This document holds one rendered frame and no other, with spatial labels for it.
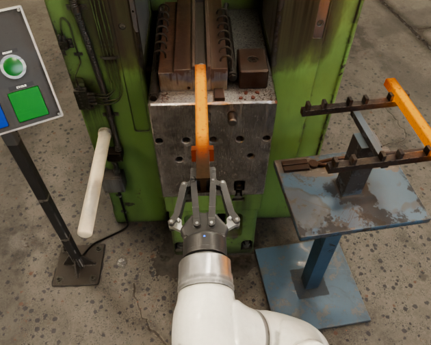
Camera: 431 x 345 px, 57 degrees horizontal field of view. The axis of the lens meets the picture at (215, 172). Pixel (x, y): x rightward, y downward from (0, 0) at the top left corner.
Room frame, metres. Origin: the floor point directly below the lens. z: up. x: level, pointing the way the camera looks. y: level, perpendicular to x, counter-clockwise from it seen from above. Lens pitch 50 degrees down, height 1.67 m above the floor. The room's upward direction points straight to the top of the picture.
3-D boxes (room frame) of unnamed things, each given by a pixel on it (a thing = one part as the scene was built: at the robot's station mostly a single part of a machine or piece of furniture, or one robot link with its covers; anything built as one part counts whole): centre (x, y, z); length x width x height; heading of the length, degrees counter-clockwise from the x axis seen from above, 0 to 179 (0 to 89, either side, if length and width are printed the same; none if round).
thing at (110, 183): (1.07, 0.43, 0.36); 0.09 x 0.07 x 0.12; 92
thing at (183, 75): (1.17, 0.07, 0.96); 0.42 x 0.20 x 0.09; 2
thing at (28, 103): (0.79, 0.48, 1.01); 0.07 x 0.05 x 0.07; 117
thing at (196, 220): (0.43, 0.04, 1.06); 0.11 x 0.01 x 0.04; 7
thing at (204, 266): (0.29, 0.02, 1.06); 0.09 x 0.06 x 0.09; 92
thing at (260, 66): (1.03, -0.11, 0.95); 0.12 x 0.08 x 0.06; 2
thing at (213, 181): (0.44, 0.01, 1.06); 0.11 x 0.01 x 0.04; 177
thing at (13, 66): (0.83, 0.50, 1.09); 0.05 x 0.03 x 0.04; 92
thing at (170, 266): (0.92, 0.06, 0.01); 0.58 x 0.39 x 0.01; 92
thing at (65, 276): (0.86, 0.62, 0.05); 0.22 x 0.22 x 0.09; 2
